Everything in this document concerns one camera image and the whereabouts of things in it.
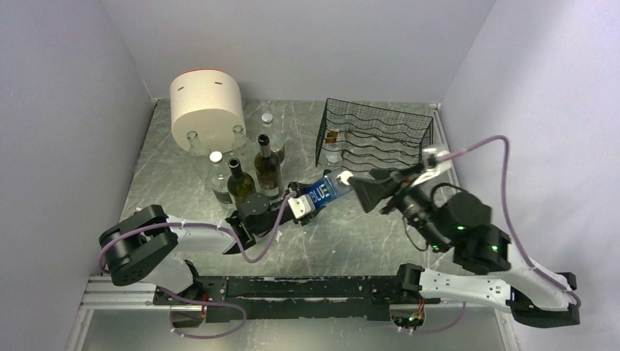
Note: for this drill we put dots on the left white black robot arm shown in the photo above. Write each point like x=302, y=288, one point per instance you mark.
x=149, y=246

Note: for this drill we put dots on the clear open-neck glass bottle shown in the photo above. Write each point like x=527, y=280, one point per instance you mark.
x=243, y=148

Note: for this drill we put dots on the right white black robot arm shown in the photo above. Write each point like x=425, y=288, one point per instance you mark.
x=499, y=277

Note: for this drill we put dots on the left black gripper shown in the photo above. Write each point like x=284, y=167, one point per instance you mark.
x=295, y=186

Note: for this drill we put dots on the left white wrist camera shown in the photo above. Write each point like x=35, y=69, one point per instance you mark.
x=301, y=206

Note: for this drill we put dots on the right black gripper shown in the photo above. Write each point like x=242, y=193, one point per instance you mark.
x=371, y=192

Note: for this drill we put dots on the clear bottle black gold label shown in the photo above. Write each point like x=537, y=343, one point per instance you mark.
x=333, y=145

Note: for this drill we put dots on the olive wine bottle white label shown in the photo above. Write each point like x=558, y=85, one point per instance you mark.
x=267, y=168

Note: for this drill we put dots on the clear bottle silver cap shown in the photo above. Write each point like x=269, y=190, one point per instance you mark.
x=272, y=126

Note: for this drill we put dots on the clear glass bottle by container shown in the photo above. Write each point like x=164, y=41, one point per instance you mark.
x=196, y=147

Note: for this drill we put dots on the clear bottle white cap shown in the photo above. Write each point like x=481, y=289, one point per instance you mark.
x=218, y=175

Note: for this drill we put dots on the black wire wine rack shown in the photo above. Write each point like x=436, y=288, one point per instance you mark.
x=376, y=137

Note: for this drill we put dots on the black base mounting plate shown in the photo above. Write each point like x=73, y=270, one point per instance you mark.
x=272, y=298

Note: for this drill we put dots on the cream cylindrical container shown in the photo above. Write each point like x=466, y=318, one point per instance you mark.
x=208, y=102

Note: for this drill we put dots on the dark green wine bottle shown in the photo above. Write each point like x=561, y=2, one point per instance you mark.
x=240, y=184

